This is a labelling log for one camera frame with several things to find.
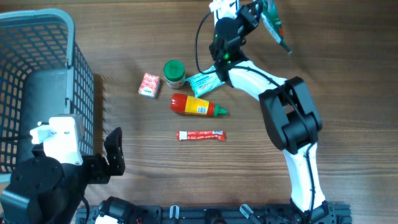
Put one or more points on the grey plastic mesh basket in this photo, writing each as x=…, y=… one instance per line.
x=43, y=74

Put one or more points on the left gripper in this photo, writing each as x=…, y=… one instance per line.
x=101, y=172

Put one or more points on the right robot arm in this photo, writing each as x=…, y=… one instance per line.
x=290, y=116

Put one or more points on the mint wet wipes pack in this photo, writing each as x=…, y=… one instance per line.
x=202, y=83

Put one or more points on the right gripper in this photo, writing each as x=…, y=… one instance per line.
x=250, y=19

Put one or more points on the green lid spice jar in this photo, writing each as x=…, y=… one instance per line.
x=174, y=73

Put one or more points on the orange snack packet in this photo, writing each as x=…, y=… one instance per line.
x=149, y=86

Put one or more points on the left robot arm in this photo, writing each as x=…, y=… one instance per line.
x=43, y=190

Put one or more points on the green 3M gloves package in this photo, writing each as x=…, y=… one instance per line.
x=273, y=24

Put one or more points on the red sauce bottle green cap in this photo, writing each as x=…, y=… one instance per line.
x=185, y=104

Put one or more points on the red snack bar wrapper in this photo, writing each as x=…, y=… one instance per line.
x=200, y=135

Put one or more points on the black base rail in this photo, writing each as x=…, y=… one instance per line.
x=202, y=214

